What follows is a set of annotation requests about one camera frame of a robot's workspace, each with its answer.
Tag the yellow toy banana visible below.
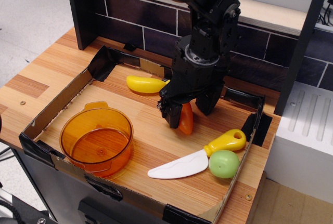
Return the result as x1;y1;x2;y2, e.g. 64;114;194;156
126;75;170;94

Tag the dark tiled backsplash shelf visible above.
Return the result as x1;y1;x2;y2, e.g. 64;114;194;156
65;0;333;116

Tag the orange transparent plastic pot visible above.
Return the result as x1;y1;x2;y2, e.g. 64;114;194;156
59;102;134;178

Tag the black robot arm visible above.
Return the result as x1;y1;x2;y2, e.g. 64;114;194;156
158;0;241;128

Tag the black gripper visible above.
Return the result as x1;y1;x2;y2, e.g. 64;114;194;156
158;35;230;129

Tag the green toy apple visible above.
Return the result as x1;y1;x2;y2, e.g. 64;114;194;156
209;150;240;179

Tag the white grooved block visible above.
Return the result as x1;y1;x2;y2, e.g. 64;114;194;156
265;82;332;203

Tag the toy knife yellow handle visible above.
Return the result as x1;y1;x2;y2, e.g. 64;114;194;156
147;129;247;179

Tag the cardboard fence with black tape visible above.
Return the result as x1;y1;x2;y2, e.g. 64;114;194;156
19;47;268;223

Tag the orange toy carrot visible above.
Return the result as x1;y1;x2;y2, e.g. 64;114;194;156
178;102;194;135

